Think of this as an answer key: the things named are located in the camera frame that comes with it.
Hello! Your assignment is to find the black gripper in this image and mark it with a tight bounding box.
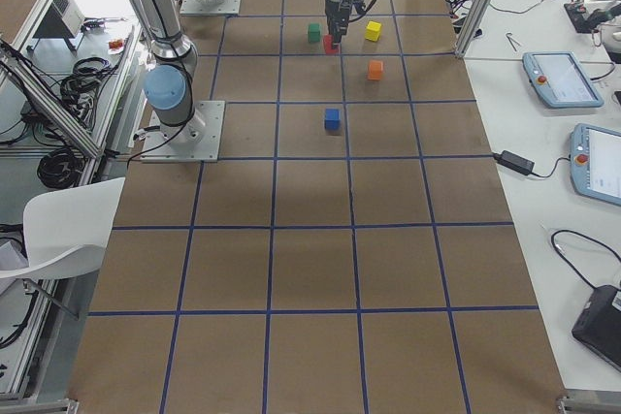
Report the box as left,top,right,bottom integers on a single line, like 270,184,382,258
325,0,364,46

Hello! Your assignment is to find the red block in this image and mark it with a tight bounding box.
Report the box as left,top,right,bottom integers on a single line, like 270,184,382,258
323,34,341,55

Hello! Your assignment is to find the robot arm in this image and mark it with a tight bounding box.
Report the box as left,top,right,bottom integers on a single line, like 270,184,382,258
137,0,205,145

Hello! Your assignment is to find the green block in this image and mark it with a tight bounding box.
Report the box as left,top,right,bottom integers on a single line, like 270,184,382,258
307,22,321,44

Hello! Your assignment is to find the yellow block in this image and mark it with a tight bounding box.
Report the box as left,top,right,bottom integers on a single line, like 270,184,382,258
364,20,382,43

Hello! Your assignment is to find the orange block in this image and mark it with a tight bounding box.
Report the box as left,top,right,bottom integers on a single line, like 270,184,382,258
367,60,384,81

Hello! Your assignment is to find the blue block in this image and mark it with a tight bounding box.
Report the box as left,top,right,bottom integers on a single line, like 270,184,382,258
324,108,341,132

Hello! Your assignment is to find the allen key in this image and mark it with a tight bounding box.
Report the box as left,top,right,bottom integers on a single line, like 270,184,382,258
506,32,520,51

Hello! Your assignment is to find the black power adapter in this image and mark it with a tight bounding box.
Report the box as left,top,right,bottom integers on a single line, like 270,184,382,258
493,150,535,175

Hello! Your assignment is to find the teach pendant far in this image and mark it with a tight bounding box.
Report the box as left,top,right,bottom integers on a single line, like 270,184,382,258
522,51,604,109

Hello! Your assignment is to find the teach pendant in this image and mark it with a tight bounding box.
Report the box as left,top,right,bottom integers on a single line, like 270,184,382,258
570,123,620,206
522,51,604,109

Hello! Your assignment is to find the teach pendant near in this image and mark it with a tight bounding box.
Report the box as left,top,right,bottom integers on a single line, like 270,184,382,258
570,123,620,206

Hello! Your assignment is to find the white chair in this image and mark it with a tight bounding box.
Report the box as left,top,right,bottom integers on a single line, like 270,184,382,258
1,177,125,291

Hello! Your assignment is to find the black laptop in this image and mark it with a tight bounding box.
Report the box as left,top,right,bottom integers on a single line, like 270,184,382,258
572,285,620,370

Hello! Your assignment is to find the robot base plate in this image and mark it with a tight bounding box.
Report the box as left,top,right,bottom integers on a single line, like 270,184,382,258
140,101,225,163

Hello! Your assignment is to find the black cable bundle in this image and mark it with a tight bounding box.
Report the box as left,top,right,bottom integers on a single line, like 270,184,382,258
37,146,82,190

